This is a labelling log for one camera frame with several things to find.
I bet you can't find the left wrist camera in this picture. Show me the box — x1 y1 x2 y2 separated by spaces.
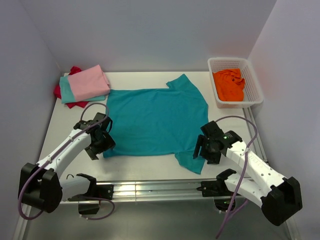
73 112 113 133

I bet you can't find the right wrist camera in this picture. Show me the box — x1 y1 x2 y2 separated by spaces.
200 121 243 146

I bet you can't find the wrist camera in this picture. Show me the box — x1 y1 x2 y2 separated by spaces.
73 112 113 133
200 121 243 146

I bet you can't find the orange crumpled t shirt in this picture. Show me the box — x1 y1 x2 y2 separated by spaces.
212 68 246 102

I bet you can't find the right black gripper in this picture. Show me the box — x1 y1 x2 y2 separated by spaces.
192 133 222 165

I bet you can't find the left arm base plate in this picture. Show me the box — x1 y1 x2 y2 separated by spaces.
94 184 114 200

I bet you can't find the folded light teal t shirt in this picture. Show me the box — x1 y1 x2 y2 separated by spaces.
59 76 106 104

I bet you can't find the folded pink t shirt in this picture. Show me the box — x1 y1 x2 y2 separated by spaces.
67 65 111 102

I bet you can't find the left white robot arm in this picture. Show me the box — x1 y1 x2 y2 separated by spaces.
18 124 115 220

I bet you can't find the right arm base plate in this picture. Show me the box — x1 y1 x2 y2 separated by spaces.
196 180 228 198

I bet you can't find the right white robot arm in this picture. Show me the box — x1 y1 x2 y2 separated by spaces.
193 132 303 226

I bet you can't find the white plastic basket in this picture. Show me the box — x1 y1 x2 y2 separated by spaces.
207 57 263 109

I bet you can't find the aluminium mounting rail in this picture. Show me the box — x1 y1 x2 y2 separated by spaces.
59 178 251 203

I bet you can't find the folded red t shirt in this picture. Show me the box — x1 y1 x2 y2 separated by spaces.
53 66 89 109

